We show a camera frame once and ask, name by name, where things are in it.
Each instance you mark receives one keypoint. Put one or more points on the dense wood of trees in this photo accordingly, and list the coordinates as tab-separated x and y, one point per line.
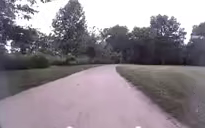
156	46

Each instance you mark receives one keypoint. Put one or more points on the tall slender tree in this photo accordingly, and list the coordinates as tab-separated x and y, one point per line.
70	30

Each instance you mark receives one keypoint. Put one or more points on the pale green bushes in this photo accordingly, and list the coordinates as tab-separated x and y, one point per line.
38	62

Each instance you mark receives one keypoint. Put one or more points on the robot's own part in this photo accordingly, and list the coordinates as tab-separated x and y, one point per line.
138	127

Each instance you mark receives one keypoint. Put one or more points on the grey asphalt path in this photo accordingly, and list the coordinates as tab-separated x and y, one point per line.
96	100

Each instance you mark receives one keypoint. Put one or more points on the open grass lawn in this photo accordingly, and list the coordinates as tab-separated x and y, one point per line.
176	86

